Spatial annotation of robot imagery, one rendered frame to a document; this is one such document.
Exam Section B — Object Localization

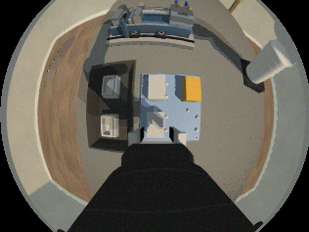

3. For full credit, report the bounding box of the yellow rectangular block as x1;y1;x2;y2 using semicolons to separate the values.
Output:
182;76;201;103

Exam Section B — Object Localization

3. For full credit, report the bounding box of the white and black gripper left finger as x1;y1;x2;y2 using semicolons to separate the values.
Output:
128;126;144;147

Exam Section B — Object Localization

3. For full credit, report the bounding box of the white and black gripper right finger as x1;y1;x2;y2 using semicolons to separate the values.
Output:
169;126;187;146

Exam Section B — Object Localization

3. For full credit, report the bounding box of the grey flat bar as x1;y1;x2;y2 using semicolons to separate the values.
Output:
128;7;137;24

